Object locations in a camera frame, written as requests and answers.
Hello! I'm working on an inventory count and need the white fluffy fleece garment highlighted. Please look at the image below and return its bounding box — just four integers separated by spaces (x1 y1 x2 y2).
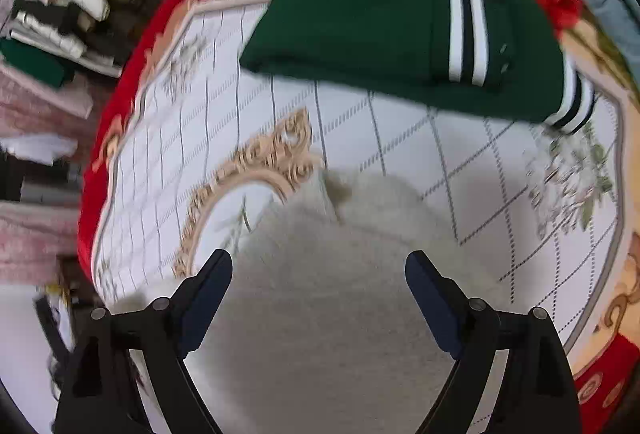
186 171 509 433

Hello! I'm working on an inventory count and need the red floral bed blanket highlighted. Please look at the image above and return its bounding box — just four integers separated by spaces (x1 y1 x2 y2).
79 0 639 433

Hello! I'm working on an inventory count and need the green striped knit sweater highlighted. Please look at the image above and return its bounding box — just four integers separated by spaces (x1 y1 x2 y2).
240 0 596 134

